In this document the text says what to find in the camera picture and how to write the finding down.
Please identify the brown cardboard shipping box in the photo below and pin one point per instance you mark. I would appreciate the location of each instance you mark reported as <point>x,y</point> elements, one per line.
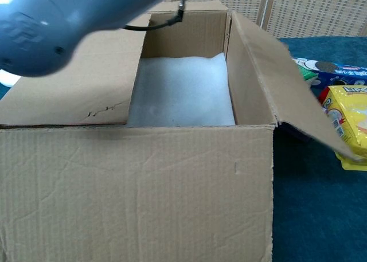
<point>143,193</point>

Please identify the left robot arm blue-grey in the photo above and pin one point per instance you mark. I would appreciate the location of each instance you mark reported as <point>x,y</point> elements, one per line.
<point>57,21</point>

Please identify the white foam sheet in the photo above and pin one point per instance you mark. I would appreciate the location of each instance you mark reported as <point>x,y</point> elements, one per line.
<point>180,93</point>

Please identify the woven wooden folding screen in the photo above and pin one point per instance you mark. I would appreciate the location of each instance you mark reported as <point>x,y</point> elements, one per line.
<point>315,12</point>

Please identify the green snack package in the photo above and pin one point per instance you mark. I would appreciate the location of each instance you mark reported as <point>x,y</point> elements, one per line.
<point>308,75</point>

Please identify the blue sandwich cookie box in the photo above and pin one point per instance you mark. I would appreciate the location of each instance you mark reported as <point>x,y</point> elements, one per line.
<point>344,72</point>

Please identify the red snack package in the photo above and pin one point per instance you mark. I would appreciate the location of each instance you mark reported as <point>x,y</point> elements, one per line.
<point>322,95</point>

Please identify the yellow snack bag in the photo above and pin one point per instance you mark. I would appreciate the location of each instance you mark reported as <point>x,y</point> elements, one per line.
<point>352,115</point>

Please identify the blue tablecloth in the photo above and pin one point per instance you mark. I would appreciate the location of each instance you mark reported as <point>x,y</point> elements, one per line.
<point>315,216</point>

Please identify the white rounded object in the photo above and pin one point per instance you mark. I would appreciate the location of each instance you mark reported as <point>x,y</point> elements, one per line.
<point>10,78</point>

